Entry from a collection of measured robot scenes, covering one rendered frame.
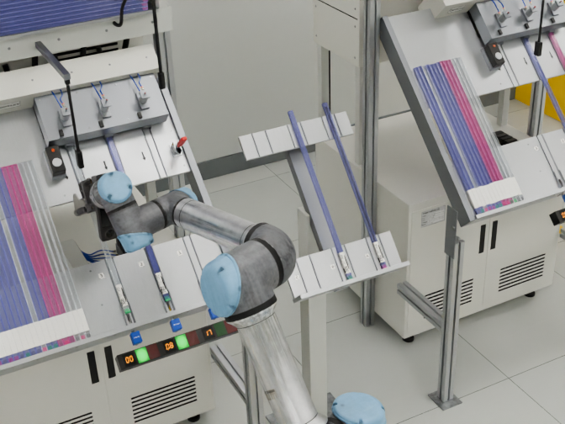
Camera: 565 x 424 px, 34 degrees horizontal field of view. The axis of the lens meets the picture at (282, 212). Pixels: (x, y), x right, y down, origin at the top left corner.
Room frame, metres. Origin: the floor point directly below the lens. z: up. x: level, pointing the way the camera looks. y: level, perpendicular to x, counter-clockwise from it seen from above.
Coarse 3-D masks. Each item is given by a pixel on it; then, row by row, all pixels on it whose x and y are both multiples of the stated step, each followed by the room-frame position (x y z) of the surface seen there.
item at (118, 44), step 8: (120, 40) 2.60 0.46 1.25; (136, 40) 2.62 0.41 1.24; (80, 48) 2.55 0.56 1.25; (88, 48) 2.55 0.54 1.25; (104, 48) 2.58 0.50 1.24; (112, 48) 2.59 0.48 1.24; (120, 48) 2.60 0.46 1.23; (40, 56) 2.49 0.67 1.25; (64, 56) 2.52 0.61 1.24; (72, 56) 2.53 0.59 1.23; (0, 64) 2.44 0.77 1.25; (8, 64) 2.45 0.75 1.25; (16, 64) 2.46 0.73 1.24; (24, 64) 2.47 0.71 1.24; (40, 64) 2.49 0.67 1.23; (0, 72) 2.44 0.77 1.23; (152, 184) 2.63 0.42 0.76; (152, 192) 2.63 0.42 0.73
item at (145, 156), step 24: (0, 120) 2.28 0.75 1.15; (24, 120) 2.30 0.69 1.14; (168, 120) 2.41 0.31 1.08; (0, 144) 2.23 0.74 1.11; (24, 144) 2.25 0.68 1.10; (96, 144) 2.30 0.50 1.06; (120, 144) 2.31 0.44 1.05; (144, 144) 2.33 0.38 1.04; (168, 144) 2.35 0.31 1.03; (72, 168) 2.22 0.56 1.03; (96, 168) 2.24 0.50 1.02; (144, 168) 2.27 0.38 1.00; (168, 168) 2.29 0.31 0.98; (48, 192) 2.15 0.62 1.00; (72, 192) 2.17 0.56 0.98
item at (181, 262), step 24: (192, 240) 2.14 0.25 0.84; (96, 264) 2.03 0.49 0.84; (120, 264) 2.04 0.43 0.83; (144, 264) 2.06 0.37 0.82; (168, 264) 2.07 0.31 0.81; (192, 264) 2.09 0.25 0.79; (96, 288) 1.98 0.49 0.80; (144, 288) 2.01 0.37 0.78; (168, 288) 2.02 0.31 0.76; (192, 288) 2.04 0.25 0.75; (96, 312) 1.93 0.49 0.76; (120, 312) 1.94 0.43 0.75; (144, 312) 1.96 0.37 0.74
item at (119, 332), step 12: (168, 312) 1.95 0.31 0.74; (180, 312) 1.96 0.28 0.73; (192, 312) 2.00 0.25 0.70; (132, 324) 1.91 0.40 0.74; (144, 324) 1.92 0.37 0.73; (156, 324) 1.96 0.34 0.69; (96, 336) 1.87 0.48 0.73; (108, 336) 1.87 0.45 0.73; (120, 336) 1.92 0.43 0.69; (60, 348) 1.82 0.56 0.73; (72, 348) 1.84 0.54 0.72; (84, 348) 1.89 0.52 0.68; (24, 360) 1.78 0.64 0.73; (36, 360) 1.80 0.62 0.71; (48, 360) 1.85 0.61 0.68; (0, 372) 1.76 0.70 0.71; (12, 372) 1.81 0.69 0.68
